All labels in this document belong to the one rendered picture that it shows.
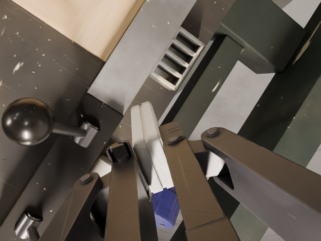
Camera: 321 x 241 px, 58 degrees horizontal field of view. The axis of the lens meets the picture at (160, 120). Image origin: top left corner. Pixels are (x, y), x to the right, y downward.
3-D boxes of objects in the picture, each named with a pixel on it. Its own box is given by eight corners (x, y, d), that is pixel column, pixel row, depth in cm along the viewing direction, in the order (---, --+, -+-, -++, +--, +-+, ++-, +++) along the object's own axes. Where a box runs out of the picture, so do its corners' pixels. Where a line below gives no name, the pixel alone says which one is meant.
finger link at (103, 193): (150, 203, 13) (90, 224, 13) (144, 155, 18) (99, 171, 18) (139, 176, 13) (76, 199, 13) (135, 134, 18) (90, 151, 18)
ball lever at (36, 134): (112, 129, 33) (46, 109, 20) (94, 157, 33) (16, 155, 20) (87, 112, 34) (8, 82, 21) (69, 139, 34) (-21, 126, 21)
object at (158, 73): (197, 47, 39) (205, 44, 37) (169, 90, 39) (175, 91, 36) (173, 29, 39) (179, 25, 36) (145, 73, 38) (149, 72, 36)
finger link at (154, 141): (145, 141, 14) (160, 136, 14) (140, 103, 21) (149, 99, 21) (165, 190, 15) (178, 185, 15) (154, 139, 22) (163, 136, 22)
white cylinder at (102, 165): (86, 213, 39) (118, 163, 39) (85, 224, 36) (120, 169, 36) (66, 203, 38) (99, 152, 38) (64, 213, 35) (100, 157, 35)
